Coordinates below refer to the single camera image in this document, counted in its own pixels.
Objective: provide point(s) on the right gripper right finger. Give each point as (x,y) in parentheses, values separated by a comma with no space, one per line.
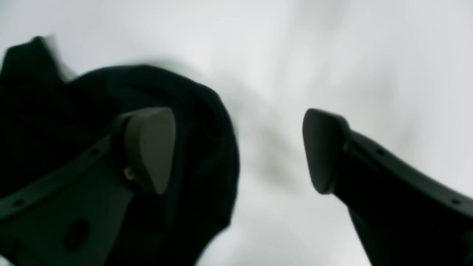
(402,217)

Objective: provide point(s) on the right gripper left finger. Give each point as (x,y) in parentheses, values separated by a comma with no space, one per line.
(73,215)

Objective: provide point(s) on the black t-shirt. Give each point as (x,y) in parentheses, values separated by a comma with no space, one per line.
(47,121)

